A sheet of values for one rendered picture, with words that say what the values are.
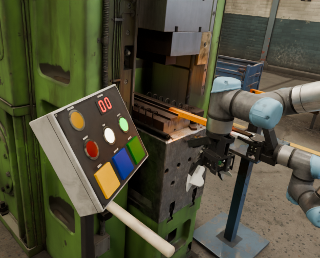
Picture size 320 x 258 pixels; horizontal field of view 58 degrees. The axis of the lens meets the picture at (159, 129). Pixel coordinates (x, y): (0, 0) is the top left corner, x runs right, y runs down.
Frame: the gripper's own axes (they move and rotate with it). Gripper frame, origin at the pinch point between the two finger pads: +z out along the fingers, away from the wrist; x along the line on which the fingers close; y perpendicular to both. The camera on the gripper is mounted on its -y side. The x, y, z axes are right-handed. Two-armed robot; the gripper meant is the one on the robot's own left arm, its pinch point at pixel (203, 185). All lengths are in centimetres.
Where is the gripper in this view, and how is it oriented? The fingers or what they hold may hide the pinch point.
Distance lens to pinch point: 96.5
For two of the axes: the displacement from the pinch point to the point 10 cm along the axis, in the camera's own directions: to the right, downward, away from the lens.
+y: 5.4, 3.7, -7.5
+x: 8.4, -1.4, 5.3
